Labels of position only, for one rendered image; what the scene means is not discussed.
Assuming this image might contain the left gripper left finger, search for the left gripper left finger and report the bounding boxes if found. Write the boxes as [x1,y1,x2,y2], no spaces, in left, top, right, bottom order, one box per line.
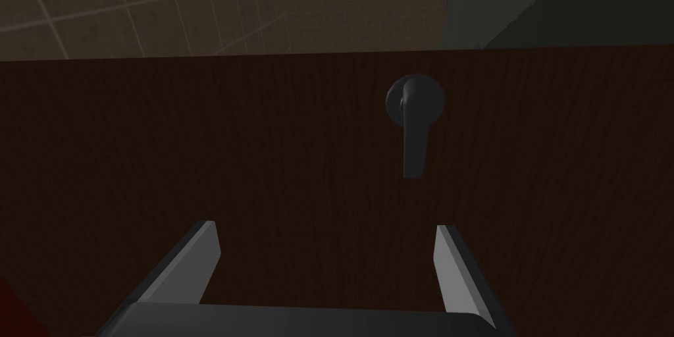
[136,219,222,306]

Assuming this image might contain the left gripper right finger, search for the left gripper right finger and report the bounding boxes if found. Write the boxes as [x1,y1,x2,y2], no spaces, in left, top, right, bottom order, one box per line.
[432,224,507,328]

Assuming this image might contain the dark brown wooden door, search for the dark brown wooden door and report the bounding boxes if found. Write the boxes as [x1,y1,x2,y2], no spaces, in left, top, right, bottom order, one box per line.
[0,44,674,337]

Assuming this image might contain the dark grey lever door handle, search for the dark grey lever door handle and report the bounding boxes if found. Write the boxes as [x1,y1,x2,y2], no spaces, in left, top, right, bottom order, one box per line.
[385,74,448,180]

